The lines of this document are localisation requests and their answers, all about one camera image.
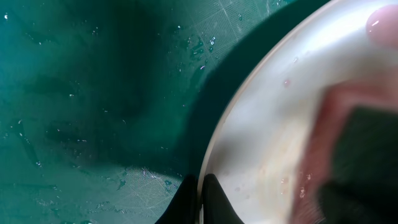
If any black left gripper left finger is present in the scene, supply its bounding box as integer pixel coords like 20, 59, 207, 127
155, 175, 198, 224

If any green and orange sponge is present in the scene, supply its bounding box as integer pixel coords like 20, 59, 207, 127
290, 82, 397, 223

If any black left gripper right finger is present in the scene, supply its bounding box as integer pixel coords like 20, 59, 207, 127
201, 174, 243, 224

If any teal plastic tray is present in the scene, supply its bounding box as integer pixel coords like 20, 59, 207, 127
1, 0, 323, 223

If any light blue plate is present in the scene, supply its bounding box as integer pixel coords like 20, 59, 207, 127
200, 0, 397, 223

